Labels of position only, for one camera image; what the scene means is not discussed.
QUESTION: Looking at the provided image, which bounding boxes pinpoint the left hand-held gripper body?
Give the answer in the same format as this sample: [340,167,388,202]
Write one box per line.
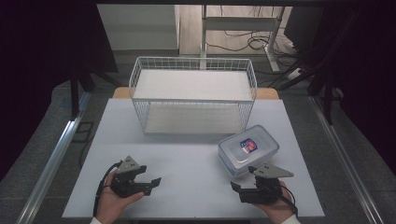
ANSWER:
[109,155,148,199]

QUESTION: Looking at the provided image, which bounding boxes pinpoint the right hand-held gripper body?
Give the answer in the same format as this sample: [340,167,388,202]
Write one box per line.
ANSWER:
[247,162,295,205]

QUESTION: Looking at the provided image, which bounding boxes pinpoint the clear plastic lidded container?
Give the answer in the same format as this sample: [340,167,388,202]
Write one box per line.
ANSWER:
[217,124,280,178]

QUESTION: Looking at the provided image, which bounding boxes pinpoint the white wire two-tier rack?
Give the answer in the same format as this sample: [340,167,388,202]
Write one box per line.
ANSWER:
[128,56,259,135]

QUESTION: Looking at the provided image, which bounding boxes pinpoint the person's left hand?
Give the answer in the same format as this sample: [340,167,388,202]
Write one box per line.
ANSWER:
[94,170,146,224]

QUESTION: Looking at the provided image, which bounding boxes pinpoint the person's right hand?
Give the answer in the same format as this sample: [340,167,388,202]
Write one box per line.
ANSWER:
[252,181,297,224]

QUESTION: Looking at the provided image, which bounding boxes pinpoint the wooden table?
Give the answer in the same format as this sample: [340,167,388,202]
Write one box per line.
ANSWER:
[111,86,280,101]

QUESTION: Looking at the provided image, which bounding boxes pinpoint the black metal stand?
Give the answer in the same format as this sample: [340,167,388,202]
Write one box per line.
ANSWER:
[68,59,122,121]

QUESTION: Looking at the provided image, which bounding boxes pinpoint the white power strip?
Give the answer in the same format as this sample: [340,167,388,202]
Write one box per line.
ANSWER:
[287,66,303,80]

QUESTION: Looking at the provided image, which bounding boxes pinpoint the black tripod stand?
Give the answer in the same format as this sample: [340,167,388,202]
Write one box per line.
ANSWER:
[268,8,365,126]

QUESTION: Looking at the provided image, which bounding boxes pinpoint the dark curtain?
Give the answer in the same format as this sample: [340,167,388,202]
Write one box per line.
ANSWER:
[314,0,396,176]
[0,0,120,183]

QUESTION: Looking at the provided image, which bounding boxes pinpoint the white cabinet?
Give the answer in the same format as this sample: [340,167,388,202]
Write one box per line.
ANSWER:
[96,4,181,51]

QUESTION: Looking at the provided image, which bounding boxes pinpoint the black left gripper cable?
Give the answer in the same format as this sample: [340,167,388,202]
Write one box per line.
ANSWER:
[92,160,123,217]

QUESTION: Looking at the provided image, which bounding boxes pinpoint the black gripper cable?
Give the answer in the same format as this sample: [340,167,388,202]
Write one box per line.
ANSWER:
[92,160,123,217]
[279,184,300,217]

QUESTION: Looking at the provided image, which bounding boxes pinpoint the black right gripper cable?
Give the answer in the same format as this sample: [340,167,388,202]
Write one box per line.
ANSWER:
[279,184,300,217]

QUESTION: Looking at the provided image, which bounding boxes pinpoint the aluminium floor rail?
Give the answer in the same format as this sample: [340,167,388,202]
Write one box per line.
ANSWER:
[308,94,385,224]
[15,91,92,224]

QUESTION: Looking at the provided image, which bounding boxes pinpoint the black floor cables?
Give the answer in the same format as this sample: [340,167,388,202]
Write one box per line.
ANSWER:
[205,5,300,68]

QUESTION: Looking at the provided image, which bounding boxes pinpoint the white metal desk frame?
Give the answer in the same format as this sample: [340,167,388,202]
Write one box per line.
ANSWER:
[200,4,287,73]

